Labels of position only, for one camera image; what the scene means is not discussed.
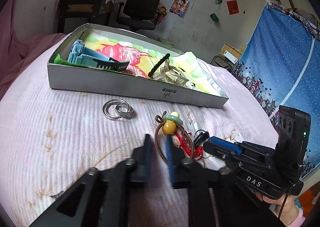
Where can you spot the person's right hand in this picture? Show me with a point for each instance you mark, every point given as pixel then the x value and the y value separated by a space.
pixel 285 207

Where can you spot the black wavy hair clip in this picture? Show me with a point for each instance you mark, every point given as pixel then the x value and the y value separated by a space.
pixel 201 136

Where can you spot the family cartoon poster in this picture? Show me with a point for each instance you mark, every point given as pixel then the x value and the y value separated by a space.
pixel 161 13

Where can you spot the cardboard box by wall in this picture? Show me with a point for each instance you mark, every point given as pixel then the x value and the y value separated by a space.
pixel 231 53

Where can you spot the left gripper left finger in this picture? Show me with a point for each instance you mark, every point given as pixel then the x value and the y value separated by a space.
pixel 101 198

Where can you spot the thin silver bangles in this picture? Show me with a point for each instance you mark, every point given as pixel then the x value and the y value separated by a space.
pixel 115 109

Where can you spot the red paper on wall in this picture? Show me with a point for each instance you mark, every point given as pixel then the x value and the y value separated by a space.
pixel 232 7

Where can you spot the patterned handbag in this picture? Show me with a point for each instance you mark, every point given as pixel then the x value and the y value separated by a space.
pixel 223 62

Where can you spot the cream hair claw clip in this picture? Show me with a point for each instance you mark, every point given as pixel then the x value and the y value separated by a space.
pixel 170 74

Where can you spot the blue dotted fabric wardrobe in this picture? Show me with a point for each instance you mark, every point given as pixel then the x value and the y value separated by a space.
pixel 280 66

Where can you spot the light blue watch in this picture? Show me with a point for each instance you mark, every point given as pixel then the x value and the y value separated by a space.
pixel 81 55

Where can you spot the pink curtain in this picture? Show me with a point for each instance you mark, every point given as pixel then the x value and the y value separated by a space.
pixel 10 37

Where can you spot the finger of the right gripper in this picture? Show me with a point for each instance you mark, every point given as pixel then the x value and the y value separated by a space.
pixel 222 153
pixel 226 144

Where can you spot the dark wooden desk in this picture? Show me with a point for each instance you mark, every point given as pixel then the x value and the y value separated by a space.
pixel 94 11

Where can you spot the colourful cartoon cloth liner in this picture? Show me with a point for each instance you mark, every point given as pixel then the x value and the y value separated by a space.
pixel 145 57

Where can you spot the grey shallow cardboard box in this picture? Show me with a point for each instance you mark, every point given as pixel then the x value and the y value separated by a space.
pixel 94 80

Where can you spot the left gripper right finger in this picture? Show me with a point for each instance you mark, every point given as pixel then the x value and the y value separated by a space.
pixel 215 199

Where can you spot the green tag on wall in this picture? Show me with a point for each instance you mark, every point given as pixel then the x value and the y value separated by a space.
pixel 214 17

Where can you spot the black office chair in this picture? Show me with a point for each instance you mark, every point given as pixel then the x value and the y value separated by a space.
pixel 137 14

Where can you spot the cartoon poster on wall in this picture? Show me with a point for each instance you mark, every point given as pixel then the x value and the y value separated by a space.
pixel 178 7

